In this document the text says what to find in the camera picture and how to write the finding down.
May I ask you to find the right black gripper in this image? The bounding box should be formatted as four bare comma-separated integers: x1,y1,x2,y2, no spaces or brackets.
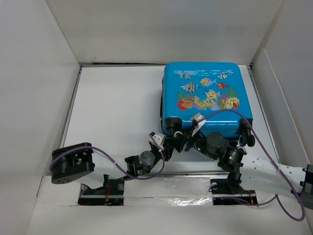
167,125,217,161

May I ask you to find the wrist white camera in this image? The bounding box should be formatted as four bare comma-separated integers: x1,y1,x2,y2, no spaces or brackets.
149,132,165,151
191,113,206,137

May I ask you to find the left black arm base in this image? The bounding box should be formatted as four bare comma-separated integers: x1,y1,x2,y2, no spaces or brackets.
78,175,125,206

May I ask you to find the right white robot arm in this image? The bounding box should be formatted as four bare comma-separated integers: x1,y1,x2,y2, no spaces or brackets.
185,132,313,209

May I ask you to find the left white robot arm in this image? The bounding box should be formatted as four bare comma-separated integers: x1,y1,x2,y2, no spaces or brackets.
49,132,187,194

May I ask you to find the blue hard-shell suitcase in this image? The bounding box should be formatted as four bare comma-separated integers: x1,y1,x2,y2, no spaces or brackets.
160,62,255,147

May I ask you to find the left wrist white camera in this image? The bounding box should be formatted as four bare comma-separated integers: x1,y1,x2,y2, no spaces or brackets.
149,132,165,151

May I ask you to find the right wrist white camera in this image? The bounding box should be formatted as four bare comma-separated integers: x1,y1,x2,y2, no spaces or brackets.
191,113,206,137

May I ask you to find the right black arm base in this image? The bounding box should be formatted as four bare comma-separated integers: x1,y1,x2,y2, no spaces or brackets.
208,172,258,206

